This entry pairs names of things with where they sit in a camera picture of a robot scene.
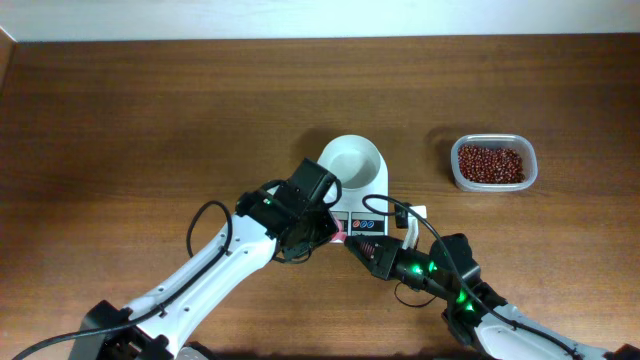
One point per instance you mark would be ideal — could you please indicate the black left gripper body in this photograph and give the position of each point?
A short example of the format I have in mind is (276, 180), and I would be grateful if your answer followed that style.
(318, 226)

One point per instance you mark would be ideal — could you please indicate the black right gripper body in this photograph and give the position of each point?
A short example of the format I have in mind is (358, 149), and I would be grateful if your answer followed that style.
(388, 257)

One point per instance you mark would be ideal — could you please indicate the pink measuring scoop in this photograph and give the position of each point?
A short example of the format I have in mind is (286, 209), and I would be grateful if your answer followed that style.
(340, 236)

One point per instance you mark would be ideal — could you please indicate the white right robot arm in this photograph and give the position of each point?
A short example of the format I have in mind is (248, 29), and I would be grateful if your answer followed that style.
(475, 314)

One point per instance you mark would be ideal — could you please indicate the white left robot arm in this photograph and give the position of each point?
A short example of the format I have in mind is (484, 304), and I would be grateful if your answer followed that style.
(282, 221)

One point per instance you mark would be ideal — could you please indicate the white bowl on scale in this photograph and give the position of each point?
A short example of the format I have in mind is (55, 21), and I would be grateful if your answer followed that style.
(353, 159)

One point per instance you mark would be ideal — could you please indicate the white digital kitchen scale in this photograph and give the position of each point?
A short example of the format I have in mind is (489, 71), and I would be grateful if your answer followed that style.
(358, 219)

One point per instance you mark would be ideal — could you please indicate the clear plastic bean container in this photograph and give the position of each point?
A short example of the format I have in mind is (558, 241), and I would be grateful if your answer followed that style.
(515, 142)

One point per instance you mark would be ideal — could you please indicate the red beans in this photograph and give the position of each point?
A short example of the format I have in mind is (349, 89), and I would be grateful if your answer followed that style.
(490, 166)

